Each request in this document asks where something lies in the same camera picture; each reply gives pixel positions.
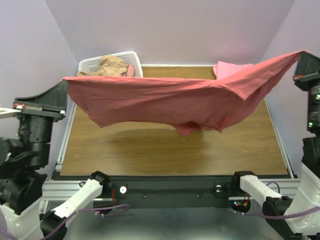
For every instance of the dusty red t-shirt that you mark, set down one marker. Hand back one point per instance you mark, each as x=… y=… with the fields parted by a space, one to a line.
x=187 y=104

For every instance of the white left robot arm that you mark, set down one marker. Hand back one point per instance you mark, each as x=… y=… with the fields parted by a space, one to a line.
x=26 y=214

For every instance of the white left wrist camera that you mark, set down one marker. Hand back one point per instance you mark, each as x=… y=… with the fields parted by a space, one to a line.
x=11 y=112

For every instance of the mauve pink t-shirt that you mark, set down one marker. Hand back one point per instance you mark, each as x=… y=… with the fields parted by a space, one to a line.
x=130 y=71

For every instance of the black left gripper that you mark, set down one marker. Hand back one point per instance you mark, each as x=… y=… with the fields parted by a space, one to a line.
x=40 y=110

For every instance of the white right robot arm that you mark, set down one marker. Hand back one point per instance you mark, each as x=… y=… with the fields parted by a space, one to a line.
x=291 y=206

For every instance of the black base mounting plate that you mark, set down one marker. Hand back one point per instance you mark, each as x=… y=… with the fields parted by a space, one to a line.
x=164 y=192

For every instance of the aluminium table frame rail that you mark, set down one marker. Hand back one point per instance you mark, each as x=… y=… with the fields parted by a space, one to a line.
x=61 y=187

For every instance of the folded light pink t-shirt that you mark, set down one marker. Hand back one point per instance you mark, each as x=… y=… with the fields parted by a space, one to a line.
x=224 y=69

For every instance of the white plastic laundry basket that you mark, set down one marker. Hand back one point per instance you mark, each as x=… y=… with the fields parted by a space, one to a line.
x=132 y=60

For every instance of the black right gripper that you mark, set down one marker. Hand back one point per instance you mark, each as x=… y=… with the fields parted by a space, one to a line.
x=307 y=80

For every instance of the beige t-shirt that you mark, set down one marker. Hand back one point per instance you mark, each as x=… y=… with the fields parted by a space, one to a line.
x=107 y=65

